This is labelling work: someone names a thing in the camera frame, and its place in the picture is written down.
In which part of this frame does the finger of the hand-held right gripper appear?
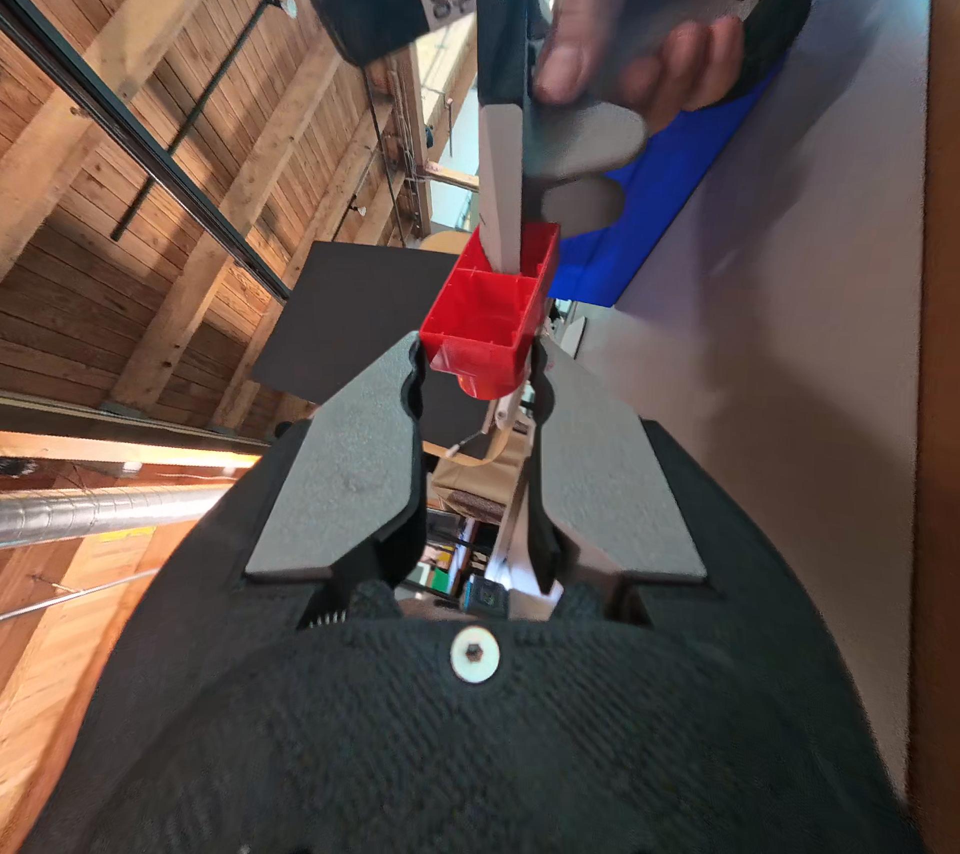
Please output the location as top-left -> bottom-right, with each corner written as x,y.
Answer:
476,101 -> 529,273
522,97 -> 651,234

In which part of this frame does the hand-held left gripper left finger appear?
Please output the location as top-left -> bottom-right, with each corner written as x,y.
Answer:
245,329 -> 429,588

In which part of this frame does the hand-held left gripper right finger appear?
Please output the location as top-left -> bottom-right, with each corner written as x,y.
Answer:
528,338 -> 709,597

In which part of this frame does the silver ventilation duct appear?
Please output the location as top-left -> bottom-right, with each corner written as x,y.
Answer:
0,484 -> 271,551

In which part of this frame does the red toy building block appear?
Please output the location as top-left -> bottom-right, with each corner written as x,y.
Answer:
420,221 -> 562,401

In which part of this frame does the black computer monitor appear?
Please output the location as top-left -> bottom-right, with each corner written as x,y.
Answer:
252,242 -> 469,413

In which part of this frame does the black ceiling rail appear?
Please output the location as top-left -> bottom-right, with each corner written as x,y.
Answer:
0,0 -> 294,303

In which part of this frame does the blue plastic bin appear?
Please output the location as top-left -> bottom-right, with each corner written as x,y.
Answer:
548,52 -> 789,308

